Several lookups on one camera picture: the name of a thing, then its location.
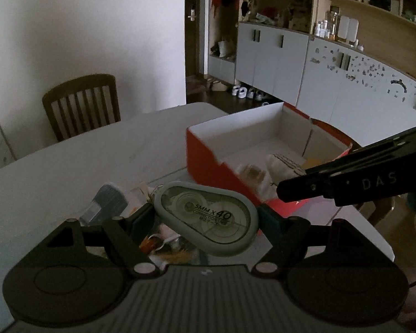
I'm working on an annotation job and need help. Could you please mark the white containers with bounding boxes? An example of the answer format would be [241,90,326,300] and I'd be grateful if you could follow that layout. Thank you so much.
[337,16,360,44]

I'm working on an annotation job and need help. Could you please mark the grey-green correction tape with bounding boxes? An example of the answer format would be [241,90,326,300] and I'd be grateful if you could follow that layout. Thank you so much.
[153,182,260,254]

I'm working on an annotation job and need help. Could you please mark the white cabinet with shelves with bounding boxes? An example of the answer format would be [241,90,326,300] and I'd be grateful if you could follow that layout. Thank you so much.
[208,0,416,127]

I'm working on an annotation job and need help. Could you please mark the white sneakers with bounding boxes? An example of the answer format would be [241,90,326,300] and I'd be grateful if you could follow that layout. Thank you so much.
[232,87,268,102]

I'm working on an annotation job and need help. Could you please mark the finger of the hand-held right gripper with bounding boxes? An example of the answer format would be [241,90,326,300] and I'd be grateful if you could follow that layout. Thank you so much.
[304,139,403,178]
[276,171,338,203]

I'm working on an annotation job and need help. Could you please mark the yellow flat item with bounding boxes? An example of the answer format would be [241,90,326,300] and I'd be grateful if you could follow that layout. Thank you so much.
[303,156,327,169]

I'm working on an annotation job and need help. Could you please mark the dark plastic packet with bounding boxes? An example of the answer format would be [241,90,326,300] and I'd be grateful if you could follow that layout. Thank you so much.
[79,183,130,227]

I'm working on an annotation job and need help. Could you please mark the red cardboard box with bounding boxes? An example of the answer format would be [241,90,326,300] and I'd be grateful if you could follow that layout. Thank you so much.
[185,102,363,238]

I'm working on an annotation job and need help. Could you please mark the dark wooden chair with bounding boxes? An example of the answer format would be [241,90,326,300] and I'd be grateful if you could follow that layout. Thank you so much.
[42,74,121,143]

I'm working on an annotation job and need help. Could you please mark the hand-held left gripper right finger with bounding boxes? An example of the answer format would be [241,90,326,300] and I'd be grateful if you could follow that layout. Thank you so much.
[251,205,368,279]

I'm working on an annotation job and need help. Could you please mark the dark door with handle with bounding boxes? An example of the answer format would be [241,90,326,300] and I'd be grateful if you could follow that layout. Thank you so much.
[185,0,212,80]

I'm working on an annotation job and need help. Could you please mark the glass jar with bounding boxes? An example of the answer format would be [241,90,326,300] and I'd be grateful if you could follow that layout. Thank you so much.
[326,11,338,39]

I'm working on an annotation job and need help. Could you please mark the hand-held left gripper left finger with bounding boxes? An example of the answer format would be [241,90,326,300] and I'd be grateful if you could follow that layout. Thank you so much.
[47,203,164,279]

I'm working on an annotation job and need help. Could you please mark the crumpled small wrapper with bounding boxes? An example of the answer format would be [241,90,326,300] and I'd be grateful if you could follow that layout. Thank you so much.
[128,180,157,213]

